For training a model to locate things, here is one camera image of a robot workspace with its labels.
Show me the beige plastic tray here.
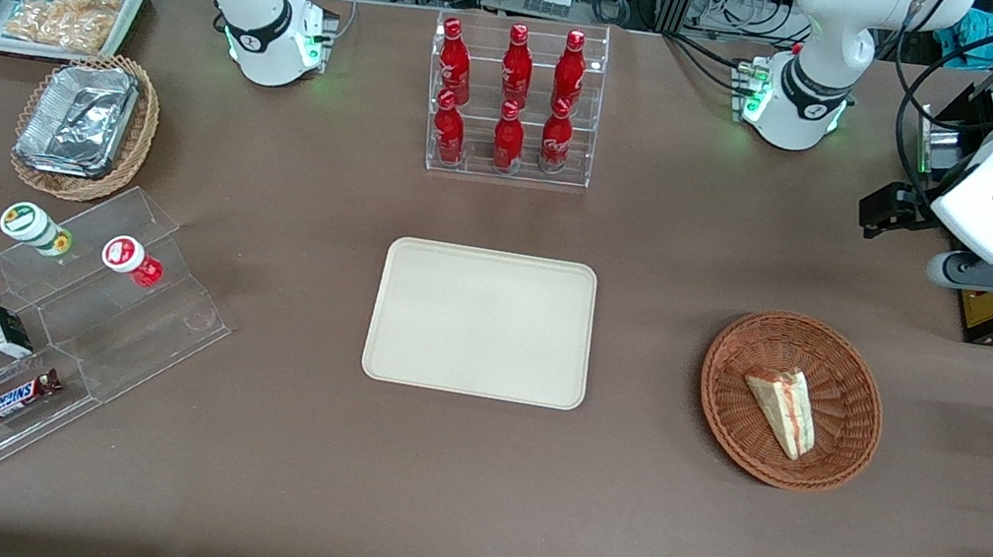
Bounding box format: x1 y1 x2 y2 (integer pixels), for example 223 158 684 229
357 231 607 414

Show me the brown wicker basket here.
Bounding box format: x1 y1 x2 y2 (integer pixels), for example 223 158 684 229
685 299 899 504

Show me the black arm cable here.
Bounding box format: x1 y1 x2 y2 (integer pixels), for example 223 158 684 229
875 0 993 199

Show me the Snickers chocolate bar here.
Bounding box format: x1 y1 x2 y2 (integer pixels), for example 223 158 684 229
0 359 67 448

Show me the light wicker basket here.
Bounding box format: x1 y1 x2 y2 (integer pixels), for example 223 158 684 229
4 41 168 214

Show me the clear acrylic bottle rack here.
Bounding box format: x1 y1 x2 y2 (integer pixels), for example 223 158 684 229
413 0 616 197

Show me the stack of foil trays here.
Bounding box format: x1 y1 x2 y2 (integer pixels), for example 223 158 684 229
12 53 143 185

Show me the small black box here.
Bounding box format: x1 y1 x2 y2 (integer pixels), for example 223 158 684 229
0 304 41 362

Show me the clear acrylic stepped shelf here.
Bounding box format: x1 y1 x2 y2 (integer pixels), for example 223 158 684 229
0 164 253 550

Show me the red cola bottle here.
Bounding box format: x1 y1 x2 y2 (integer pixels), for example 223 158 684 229
426 88 474 169
487 97 532 174
534 95 580 177
548 26 593 117
431 16 483 107
495 21 541 111

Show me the green lidded cup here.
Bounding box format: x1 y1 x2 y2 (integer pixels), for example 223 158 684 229
0 198 79 262

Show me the clear packet of crackers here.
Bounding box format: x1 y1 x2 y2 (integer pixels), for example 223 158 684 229
0 0 124 57

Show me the triangle sandwich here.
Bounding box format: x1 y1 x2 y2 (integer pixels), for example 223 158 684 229
732 360 828 464

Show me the red lidded cup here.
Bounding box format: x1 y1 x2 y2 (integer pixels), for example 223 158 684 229
97 231 169 291

